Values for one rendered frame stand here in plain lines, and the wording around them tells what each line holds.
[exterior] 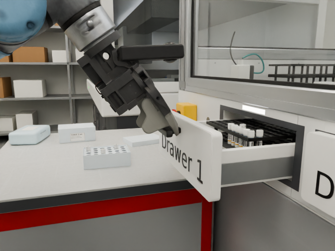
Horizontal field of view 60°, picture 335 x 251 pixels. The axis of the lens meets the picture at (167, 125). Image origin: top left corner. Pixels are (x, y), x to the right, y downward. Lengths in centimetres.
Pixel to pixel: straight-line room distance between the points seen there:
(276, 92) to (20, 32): 42
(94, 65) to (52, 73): 429
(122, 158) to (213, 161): 40
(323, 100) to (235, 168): 16
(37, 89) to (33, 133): 328
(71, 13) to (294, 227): 51
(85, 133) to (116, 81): 62
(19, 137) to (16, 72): 380
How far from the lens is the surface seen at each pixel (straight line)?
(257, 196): 65
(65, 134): 108
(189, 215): 77
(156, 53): 51
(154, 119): 51
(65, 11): 49
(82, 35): 49
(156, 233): 77
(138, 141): 99
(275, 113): 57
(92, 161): 79
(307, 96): 51
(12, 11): 33
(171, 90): 139
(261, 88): 60
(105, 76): 50
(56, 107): 482
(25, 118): 449
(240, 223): 74
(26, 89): 438
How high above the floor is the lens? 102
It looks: 11 degrees down
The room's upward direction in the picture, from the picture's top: straight up
